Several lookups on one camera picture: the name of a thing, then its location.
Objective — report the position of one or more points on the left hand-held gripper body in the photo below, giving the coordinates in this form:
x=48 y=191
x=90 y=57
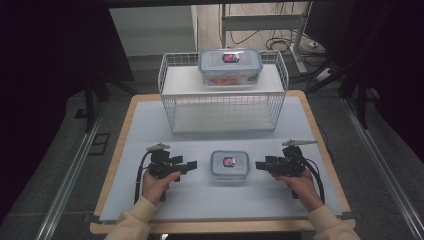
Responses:
x=161 y=166

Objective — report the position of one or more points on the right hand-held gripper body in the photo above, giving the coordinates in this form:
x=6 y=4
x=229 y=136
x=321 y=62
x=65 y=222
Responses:
x=288 y=166

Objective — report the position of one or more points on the small clear food container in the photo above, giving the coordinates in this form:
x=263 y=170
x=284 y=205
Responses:
x=230 y=165

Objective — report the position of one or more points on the large clear food container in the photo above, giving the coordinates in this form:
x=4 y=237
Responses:
x=230 y=66

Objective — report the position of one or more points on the person's left hand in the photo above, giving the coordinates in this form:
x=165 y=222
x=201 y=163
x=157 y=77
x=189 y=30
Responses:
x=156 y=188

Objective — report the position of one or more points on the person's right hand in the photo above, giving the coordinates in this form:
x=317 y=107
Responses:
x=301 y=190

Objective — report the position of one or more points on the pale blue table mat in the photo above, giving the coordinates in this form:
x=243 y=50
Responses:
x=216 y=143

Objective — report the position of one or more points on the black floor plate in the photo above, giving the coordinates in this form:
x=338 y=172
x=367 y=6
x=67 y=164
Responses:
x=99 y=144

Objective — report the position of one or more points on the black metal stand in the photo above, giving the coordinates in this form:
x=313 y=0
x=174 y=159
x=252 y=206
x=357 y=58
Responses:
x=361 y=106
x=89 y=103

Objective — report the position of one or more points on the white power strip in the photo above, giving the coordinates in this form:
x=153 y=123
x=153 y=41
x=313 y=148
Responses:
x=322 y=75

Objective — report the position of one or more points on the white cabinet panel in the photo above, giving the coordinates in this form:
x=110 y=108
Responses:
x=151 y=30

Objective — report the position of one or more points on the dark curtain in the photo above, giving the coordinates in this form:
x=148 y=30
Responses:
x=43 y=66
x=393 y=66

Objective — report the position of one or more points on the aluminium floor rail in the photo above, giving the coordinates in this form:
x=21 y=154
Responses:
x=70 y=180
x=383 y=166

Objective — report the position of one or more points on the white metal desk frame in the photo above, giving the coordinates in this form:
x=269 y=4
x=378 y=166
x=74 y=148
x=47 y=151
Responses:
x=260 y=21

